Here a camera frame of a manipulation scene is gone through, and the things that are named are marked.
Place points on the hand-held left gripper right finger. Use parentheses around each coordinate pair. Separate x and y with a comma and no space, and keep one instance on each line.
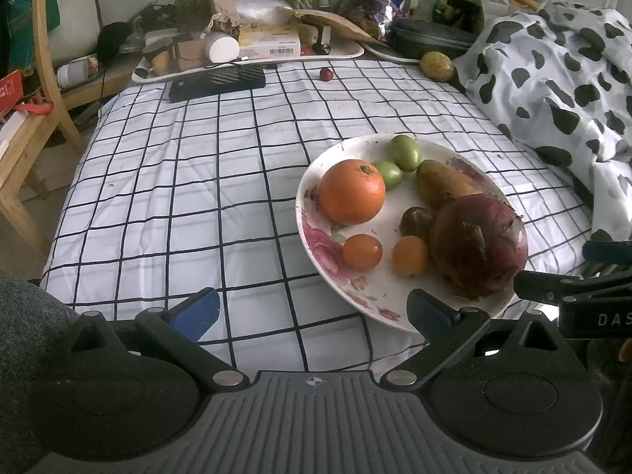
(429,313)

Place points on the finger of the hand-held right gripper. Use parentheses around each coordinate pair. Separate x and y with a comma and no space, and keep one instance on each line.
(543,286)
(610,252)

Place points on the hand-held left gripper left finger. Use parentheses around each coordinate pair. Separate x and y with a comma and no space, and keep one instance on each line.
(197,311)

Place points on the small orange kumquat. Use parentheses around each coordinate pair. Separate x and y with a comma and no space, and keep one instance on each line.
(410,255)

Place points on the red onion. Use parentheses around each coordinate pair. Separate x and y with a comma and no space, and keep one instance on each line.
(476,247)

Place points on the small orange tomato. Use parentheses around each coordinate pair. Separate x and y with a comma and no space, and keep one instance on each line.
(363,252)

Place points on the dark brown tomato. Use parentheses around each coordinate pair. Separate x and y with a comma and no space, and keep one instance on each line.
(417,220)

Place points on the white floral plate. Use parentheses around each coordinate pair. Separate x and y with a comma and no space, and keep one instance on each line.
(395,202)

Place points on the small green fruit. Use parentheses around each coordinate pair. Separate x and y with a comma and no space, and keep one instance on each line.
(389,175)
(405,153)

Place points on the large orange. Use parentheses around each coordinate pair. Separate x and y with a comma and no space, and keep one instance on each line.
(351,191)

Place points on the checked white bedsheet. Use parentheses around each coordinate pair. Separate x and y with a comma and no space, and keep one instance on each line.
(197,182)

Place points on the person's grey clad leg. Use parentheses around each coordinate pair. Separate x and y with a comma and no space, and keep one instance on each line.
(29,316)

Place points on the cow print blanket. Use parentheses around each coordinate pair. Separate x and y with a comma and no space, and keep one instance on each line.
(558,69)

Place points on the black flat device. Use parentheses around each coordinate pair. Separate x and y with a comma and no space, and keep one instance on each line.
(217,83)

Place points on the yellow-brown potato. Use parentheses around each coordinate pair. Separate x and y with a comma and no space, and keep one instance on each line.
(437,66)

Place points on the small red cherry tomato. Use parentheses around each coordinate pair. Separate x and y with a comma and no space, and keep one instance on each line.
(326,74)

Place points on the white cylindrical jar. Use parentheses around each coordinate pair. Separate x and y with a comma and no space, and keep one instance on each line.
(222,47)

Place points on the white cylinder container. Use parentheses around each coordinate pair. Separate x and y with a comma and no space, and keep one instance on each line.
(74,72)

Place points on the large white tray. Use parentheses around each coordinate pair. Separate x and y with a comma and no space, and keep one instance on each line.
(291,59)

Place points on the grey zipper case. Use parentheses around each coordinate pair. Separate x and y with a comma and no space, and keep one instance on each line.
(429,38)

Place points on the yellow medicine box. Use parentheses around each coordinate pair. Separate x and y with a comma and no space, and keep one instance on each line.
(269,42)

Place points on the black cap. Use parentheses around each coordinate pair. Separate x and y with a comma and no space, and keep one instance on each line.
(112,40)

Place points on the black flashlight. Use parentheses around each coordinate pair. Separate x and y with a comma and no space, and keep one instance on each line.
(321,49)

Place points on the red box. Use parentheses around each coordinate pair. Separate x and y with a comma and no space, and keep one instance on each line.
(10,90)

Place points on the brown paper envelope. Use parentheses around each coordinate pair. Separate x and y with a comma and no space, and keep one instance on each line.
(335,22)

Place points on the white plastic bag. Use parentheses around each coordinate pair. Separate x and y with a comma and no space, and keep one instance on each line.
(259,7)

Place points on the wooden chair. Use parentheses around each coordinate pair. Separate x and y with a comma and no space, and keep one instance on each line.
(37,24)

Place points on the black picture frame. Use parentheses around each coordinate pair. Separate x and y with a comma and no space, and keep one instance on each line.
(459,12)

